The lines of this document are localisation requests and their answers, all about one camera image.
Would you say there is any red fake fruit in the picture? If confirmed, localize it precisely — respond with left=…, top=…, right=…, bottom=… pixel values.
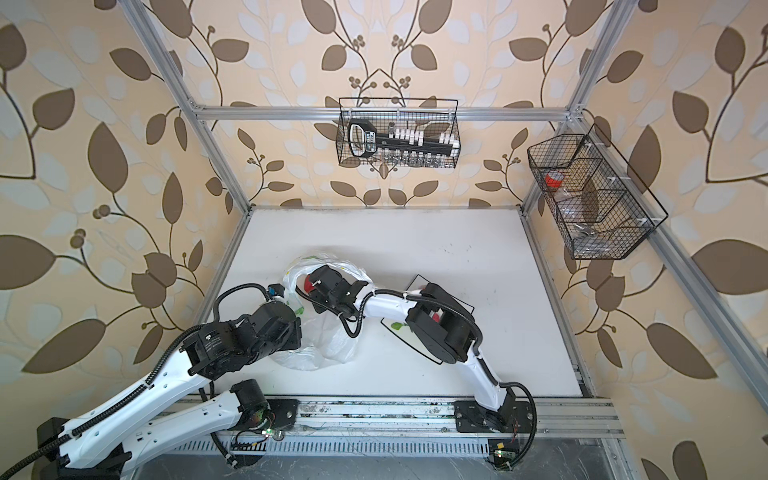
left=303, top=276, right=315, bottom=294

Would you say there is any white plastic bag fruit print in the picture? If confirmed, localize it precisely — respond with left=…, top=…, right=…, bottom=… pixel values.
left=271, top=253, right=372, bottom=371

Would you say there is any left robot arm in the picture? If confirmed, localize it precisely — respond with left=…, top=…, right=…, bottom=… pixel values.
left=1, top=284, right=301, bottom=479

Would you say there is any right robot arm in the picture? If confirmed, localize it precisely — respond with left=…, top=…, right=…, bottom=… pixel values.
left=294, top=264, right=538, bottom=471

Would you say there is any white tray black rim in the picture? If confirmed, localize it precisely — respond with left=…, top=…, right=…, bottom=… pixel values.
left=380, top=275, right=479, bottom=365

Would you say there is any red item in right basket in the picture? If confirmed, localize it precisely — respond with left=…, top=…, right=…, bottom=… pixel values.
left=544, top=170, right=565, bottom=191

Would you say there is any black handled tool in basket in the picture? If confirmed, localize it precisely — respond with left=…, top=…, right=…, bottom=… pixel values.
left=344, top=119, right=461, bottom=159

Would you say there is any back black wire basket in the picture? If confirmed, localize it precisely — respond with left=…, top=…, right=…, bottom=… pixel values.
left=335, top=95, right=462, bottom=169

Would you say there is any black wire basket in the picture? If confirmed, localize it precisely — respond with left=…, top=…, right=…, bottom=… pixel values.
left=527, top=125, right=668, bottom=260
left=335, top=95, right=462, bottom=169

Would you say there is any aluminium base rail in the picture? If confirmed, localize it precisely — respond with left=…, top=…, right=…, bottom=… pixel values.
left=218, top=396, right=625, bottom=458

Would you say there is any right black wire basket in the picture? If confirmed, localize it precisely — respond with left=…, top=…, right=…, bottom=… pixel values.
left=527, top=125, right=668, bottom=260

